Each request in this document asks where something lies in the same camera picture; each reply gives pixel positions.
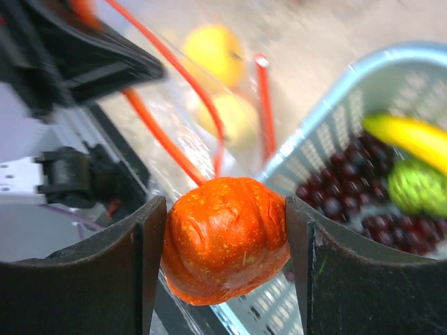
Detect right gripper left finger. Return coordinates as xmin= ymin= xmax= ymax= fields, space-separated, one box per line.
xmin=1 ymin=196 xmax=167 ymax=334

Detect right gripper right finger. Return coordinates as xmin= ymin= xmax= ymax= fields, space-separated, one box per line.
xmin=286 ymin=196 xmax=446 ymax=334

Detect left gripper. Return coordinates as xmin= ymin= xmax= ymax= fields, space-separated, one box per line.
xmin=1 ymin=1 xmax=166 ymax=119

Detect orange tangerine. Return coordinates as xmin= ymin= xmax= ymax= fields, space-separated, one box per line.
xmin=161 ymin=177 xmax=290 ymax=306

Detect yellow apple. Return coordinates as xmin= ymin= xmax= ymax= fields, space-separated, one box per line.
xmin=182 ymin=24 xmax=245 ymax=91

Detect clear zip top bag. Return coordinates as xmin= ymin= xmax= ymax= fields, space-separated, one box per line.
xmin=69 ymin=0 xmax=266 ymax=196

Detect pale yellow pear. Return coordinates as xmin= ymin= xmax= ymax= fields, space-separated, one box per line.
xmin=212 ymin=93 xmax=259 ymax=151

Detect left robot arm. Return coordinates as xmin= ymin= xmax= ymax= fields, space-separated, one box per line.
xmin=1 ymin=1 xmax=165 ymax=208

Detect dark grape bunch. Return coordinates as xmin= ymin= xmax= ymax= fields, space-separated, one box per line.
xmin=295 ymin=133 xmax=446 ymax=255

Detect green custard apple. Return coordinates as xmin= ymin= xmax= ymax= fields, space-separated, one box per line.
xmin=388 ymin=158 xmax=446 ymax=218

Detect yellow banana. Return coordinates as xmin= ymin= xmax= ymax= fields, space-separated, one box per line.
xmin=362 ymin=114 xmax=446 ymax=175

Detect light blue plastic basket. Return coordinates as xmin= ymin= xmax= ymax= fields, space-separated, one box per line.
xmin=214 ymin=42 xmax=446 ymax=334

